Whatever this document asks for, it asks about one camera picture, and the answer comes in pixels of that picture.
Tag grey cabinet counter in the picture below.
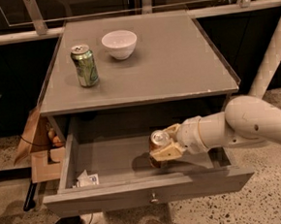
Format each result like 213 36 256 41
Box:
41 11 240 136

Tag black bar on floor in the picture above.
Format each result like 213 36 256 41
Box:
23 181 38 211

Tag green soda can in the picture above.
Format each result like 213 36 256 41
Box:
70 45 99 87

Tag white paper packets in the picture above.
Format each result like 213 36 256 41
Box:
75 170 100 187

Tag metal window railing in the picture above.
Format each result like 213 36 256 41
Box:
0 0 281 48

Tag grey open top drawer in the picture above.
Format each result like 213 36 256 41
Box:
44 115 254 217

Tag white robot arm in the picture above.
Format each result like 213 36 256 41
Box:
149 17 281 167

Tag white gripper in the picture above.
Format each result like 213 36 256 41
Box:
149 116 208 162

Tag brown cardboard box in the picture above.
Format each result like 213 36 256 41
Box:
15 106 66 182

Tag metal drawer knob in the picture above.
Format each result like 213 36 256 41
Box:
149 193 159 205

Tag orange soda can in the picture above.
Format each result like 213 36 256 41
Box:
148 130 170 168

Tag white ceramic bowl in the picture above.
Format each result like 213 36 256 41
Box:
102 30 138 60

